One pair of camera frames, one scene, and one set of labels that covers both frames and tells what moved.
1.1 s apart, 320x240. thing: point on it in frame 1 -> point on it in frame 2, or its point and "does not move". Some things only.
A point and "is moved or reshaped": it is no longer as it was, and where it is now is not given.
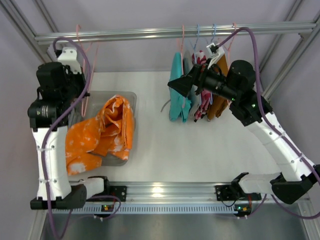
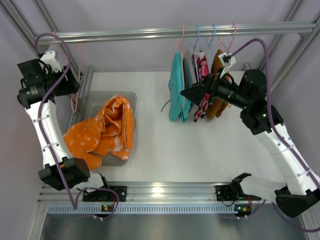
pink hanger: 89,50 is moved or reshaped
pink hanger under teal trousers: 182,47 does not move
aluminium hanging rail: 43,39 does not move
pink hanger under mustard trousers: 228,50 does not move
